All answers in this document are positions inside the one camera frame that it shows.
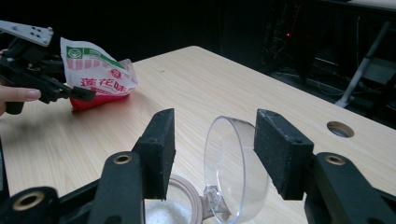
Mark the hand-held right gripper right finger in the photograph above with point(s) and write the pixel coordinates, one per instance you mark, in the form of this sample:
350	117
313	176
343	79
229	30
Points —
336	193

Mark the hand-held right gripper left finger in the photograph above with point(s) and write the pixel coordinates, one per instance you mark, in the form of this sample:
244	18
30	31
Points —
124	186

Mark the pink and green plastic bag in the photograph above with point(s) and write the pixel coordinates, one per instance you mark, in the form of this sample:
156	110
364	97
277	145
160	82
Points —
96	74

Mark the clear jar with hinged lid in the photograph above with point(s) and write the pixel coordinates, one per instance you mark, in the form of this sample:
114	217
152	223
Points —
236	174

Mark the dark computer with red light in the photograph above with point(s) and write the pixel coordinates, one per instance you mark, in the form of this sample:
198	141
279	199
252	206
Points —
288	34

